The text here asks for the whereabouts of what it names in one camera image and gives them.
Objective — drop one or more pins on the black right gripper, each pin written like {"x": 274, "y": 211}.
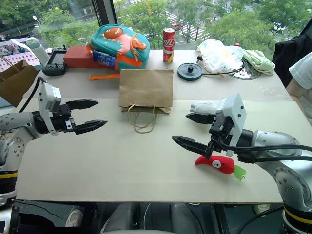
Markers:
{"x": 223, "y": 130}

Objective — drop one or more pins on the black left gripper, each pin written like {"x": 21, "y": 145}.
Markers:
{"x": 61, "y": 119}

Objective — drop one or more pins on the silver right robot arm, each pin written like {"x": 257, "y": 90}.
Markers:
{"x": 287, "y": 170}

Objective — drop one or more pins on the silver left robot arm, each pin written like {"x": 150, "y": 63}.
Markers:
{"x": 14, "y": 143}

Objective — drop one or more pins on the open brown paper bag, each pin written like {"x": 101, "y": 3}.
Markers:
{"x": 14, "y": 84}

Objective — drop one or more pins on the white plastic bag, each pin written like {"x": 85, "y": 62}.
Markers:
{"x": 215, "y": 53}

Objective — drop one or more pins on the white crumpled tissue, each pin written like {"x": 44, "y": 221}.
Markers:
{"x": 204, "y": 107}

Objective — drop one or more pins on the red chili plush toy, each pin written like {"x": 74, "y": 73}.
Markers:
{"x": 220, "y": 165}

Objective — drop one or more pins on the red rectangular box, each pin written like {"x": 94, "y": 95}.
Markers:
{"x": 75, "y": 57}

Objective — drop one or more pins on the blue printed can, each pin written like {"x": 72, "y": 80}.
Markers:
{"x": 103, "y": 58}

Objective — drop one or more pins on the dark round kettle base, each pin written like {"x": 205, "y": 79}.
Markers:
{"x": 189, "y": 72}

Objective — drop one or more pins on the black handheld remote controller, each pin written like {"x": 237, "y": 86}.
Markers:
{"x": 54, "y": 62}

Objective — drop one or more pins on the silver round tray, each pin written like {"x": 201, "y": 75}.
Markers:
{"x": 243, "y": 73}

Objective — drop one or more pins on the white bottle with green cap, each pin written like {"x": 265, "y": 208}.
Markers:
{"x": 40, "y": 53}

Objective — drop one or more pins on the teal dinosaur backpack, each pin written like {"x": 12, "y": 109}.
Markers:
{"x": 117, "y": 41}

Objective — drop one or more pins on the pink printed box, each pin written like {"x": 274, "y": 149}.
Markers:
{"x": 23, "y": 59}

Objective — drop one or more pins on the red cola can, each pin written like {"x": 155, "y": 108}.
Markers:
{"x": 169, "y": 46}

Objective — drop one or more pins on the light green cloth pouch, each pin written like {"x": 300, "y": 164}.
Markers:
{"x": 258, "y": 62}

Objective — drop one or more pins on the white shoe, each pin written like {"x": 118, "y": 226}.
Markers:
{"x": 260, "y": 208}
{"x": 74, "y": 217}

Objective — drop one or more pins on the person in white shirt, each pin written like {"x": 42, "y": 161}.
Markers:
{"x": 303, "y": 73}

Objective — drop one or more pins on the black garment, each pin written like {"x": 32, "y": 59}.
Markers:
{"x": 291, "y": 52}

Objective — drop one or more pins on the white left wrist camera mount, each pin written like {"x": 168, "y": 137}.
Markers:
{"x": 47, "y": 97}

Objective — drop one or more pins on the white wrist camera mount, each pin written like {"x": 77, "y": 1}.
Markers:
{"x": 47, "y": 97}
{"x": 235, "y": 109}

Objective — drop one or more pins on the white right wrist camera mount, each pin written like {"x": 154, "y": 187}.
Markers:
{"x": 235, "y": 109}

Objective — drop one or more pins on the black window frame post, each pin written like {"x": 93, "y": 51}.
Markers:
{"x": 103, "y": 11}

